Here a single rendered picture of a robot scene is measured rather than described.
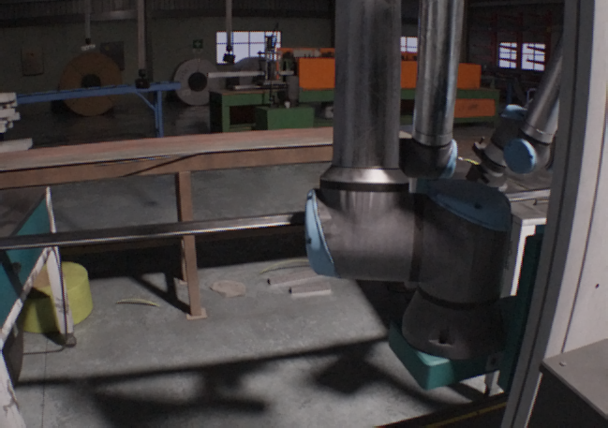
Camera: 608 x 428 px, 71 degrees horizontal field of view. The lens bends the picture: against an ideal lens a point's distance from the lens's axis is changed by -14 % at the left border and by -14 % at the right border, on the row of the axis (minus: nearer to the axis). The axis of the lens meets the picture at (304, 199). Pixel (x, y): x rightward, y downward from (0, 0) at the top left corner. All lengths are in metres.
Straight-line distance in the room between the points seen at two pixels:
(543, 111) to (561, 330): 0.57
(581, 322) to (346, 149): 0.48
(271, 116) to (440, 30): 5.28
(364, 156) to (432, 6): 0.33
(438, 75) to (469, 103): 7.90
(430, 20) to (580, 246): 0.49
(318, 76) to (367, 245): 6.43
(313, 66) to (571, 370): 6.65
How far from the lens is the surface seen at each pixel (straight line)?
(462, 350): 0.84
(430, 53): 0.97
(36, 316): 2.43
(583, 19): 0.72
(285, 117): 6.21
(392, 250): 0.76
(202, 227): 1.34
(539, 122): 1.22
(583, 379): 0.65
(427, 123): 1.03
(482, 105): 9.11
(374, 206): 0.75
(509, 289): 1.66
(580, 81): 0.72
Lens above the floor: 1.20
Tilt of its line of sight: 17 degrees down
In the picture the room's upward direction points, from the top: straight up
